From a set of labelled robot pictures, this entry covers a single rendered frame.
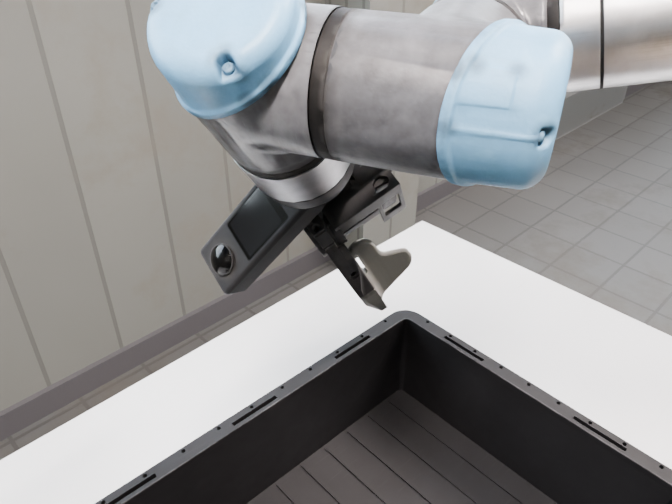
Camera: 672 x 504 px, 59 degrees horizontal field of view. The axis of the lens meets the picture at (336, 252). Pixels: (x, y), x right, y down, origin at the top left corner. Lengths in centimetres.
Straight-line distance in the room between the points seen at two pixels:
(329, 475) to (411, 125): 41
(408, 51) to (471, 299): 78
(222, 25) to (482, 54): 11
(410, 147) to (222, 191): 162
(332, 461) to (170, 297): 138
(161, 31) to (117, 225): 145
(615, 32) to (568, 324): 69
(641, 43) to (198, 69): 24
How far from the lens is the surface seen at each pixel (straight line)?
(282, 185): 37
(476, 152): 27
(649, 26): 38
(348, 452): 62
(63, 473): 83
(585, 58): 39
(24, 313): 173
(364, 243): 50
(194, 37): 28
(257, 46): 27
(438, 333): 60
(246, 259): 46
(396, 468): 61
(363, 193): 46
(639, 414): 92
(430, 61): 27
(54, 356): 184
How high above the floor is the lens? 132
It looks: 34 degrees down
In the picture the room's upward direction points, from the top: straight up
